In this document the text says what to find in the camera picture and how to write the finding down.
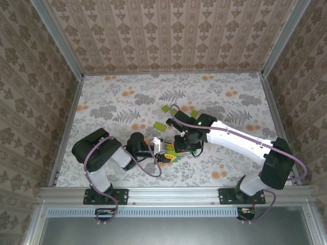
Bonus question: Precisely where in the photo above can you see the aluminium frame post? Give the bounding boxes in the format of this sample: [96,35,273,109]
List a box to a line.
[30,0,85,80]
[261,0,312,79]

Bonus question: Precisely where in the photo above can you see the aluminium side rail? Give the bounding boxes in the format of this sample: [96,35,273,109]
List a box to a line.
[48,75,85,187]
[260,73,302,186]

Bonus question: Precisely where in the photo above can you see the white slotted cable duct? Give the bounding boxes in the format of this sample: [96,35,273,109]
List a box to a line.
[47,207,240,217]

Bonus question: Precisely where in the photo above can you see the black control board with wires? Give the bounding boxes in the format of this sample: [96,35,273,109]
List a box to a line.
[237,207,256,222]
[95,208,116,222]

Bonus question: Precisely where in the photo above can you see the aluminium frame profile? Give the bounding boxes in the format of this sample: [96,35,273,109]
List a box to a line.
[302,205,327,245]
[22,204,49,245]

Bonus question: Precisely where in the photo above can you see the thin aluminium rail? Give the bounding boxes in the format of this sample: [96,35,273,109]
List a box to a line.
[83,71,264,76]

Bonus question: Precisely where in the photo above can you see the grey metal panel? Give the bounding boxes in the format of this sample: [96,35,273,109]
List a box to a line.
[40,206,314,245]

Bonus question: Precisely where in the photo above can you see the wide aluminium frame rail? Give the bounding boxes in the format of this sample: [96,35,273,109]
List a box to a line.
[38,185,315,205]

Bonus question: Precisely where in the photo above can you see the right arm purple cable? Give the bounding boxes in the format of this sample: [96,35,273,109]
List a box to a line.
[169,104,308,225]

